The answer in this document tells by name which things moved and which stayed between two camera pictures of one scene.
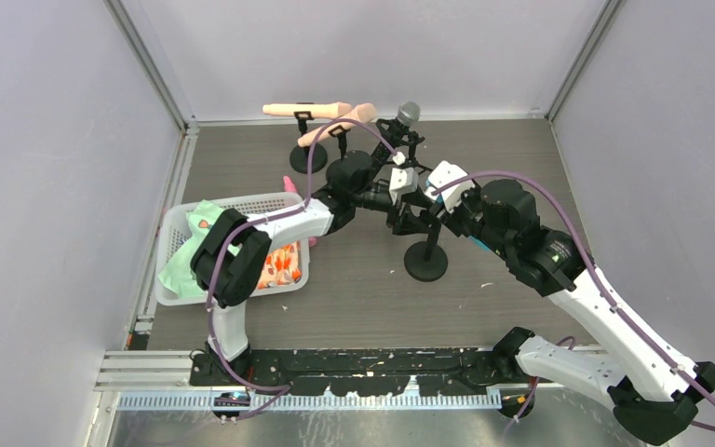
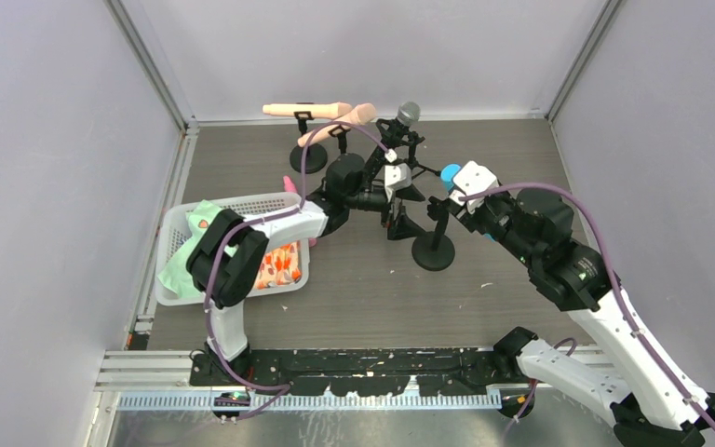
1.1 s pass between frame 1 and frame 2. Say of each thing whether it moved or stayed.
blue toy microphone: moved
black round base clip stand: stayed
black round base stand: moved
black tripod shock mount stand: stayed
